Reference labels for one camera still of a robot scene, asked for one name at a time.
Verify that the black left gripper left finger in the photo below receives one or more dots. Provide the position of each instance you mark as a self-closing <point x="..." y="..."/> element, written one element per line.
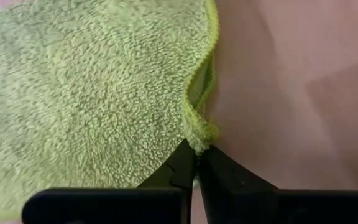
<point x="172" y="174"/>

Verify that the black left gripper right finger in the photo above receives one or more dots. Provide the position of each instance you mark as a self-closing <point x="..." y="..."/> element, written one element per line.
<point x="228" y="186"/>

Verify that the lime green microfiber towel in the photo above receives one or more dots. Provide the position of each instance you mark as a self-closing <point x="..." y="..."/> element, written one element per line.
<point x="89" y="93"/>

